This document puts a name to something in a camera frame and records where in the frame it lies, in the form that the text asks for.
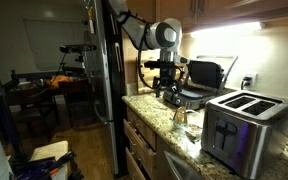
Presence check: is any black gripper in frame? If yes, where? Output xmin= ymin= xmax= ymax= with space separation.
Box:
xmin=153 ymin=61 xmax=184 ymax=98

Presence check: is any brown bread slice with crust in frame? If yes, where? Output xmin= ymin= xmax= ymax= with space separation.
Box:
xmin=173 ymin=106 xmax=188 ymax=126

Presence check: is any stainless steel two-slot toaster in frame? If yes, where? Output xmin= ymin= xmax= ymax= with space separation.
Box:
xmin=201 ymin=89 xmax=288 ymax=180

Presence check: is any wooden kitchen drawer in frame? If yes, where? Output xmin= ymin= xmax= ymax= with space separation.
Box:
xmin=126 ymin=107 xmax=157 ymax=151
xmin=123 ymin=119 xmax=157 ymax=178
xmin=125 ymin=147 xmax=148 ymax=180

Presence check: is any black stainless refrigerator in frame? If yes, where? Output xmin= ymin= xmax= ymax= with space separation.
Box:
xmin=83 ymin=0 xmax=129 ymax=178

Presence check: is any square glass food container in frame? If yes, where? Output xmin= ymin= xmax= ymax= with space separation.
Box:
xmin=169 ymin=108 xmax=205 ymax=144

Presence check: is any black power plug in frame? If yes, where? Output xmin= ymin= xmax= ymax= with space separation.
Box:
xmin=241 ymin=76 xmax=253 ymax=90

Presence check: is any stainless steel dishwasher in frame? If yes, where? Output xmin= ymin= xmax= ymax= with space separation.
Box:
xmin=163 ymin=149 xmax=203 ymax=180

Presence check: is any under-cabinet light strip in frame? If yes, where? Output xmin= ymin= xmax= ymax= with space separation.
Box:
xmin=190 ymin=21 xmax=265 ymax=38

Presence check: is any wooden upper cabinet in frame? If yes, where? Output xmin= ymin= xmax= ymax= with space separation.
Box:
xmin=155 ymin=0 xmax=288 ymax=33

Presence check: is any orange item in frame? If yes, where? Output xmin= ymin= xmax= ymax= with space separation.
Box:
xmin=48 ymin=75 xmax=73 ymax=89

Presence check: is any cream cushioned stool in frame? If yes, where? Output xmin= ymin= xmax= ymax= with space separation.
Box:
xmin=30 ymin=140 xmax=70 ymax=180

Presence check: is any dark dining table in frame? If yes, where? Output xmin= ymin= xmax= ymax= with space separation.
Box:
xmin=5 ymin=74 xmax=92 ymax=105

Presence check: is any black stand pole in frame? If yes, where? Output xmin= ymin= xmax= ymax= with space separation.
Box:
xmin=0 ymin=44 xmax=22 ymax=161

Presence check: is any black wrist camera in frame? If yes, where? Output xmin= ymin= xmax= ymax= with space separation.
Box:
xmin=143 ymin=59 xmax=162 ymax=70

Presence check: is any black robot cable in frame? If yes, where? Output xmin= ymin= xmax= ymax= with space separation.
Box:
xmin=136 ymin=13 xmax=158 ymax=91

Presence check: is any white wall outlet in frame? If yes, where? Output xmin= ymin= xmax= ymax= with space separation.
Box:
xmin=240 ymin=72 xmax=259 ymax=92

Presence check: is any black camera on tripod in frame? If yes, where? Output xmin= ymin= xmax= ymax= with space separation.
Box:
xmin=59 ymin=44 xmax=98 ymax=76

